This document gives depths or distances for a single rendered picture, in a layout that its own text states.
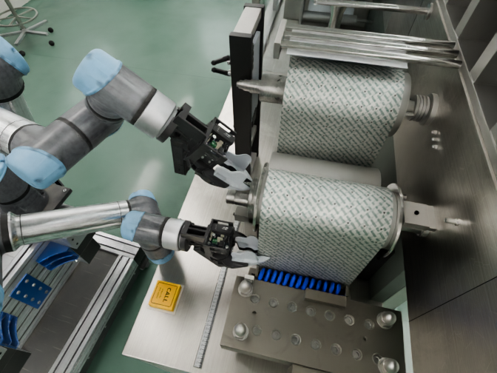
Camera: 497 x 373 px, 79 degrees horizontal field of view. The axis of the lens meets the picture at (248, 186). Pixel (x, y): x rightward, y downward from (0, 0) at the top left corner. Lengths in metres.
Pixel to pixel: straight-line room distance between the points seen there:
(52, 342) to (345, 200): 1.56
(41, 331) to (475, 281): 1.74
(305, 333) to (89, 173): 2.10
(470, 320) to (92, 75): 0.65
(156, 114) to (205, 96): 2.41
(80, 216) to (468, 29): 0.96
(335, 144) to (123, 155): 2.04
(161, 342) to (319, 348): 0.40
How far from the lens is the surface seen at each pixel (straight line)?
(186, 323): 0.91
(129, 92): 0.53
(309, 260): 0.72
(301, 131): 0.72
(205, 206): 1.04
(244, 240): 0.73
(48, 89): 3.55
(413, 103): 0.77
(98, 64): 0.54
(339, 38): 0.71
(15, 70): 0.95
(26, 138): 0.61
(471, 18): 0.79
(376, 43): 0.71
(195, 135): 0.54
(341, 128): 0.71
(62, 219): 0.88
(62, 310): 1.86
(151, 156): 2.49
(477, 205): 0.56
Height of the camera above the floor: 1.78
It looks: 54 degrees down
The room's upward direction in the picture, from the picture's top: straight up
